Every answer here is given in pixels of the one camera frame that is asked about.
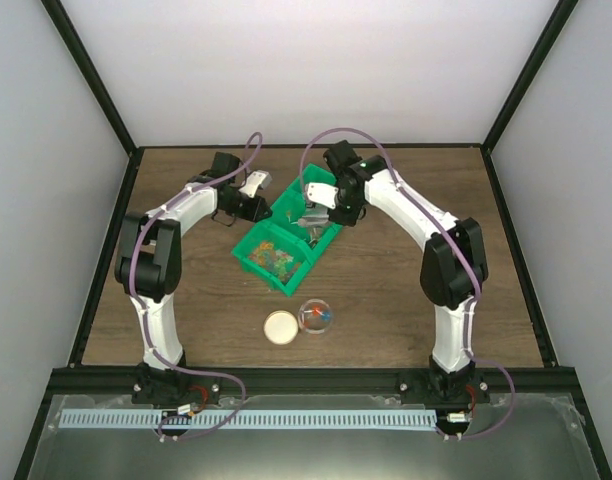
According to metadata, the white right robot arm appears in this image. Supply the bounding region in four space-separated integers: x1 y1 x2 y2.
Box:
306 140 488 403

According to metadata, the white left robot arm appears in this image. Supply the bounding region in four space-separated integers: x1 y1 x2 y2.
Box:
114 152 272 404

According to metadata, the cream jar lid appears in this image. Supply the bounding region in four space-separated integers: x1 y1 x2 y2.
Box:
263 310 299 345

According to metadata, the green bin with star candies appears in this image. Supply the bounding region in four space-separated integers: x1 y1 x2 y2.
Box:
232 221 315 297

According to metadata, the silver metal scoop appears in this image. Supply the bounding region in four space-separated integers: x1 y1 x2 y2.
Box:
293 209 330 229

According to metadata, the clear glass jar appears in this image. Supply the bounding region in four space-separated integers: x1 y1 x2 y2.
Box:
297 299 333 335

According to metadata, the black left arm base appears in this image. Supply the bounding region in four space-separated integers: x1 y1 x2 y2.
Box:
132 363 221 407

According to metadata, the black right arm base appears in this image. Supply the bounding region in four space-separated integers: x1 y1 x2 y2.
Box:
395 368 490 406

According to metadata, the green bin with popsicle candies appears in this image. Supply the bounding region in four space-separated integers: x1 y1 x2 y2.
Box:
288 164 336 200

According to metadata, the light blue slotted cable duct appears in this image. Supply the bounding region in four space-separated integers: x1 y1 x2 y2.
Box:
58 408 437 431

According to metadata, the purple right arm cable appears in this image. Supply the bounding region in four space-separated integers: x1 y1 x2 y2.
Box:
299 126 516 442

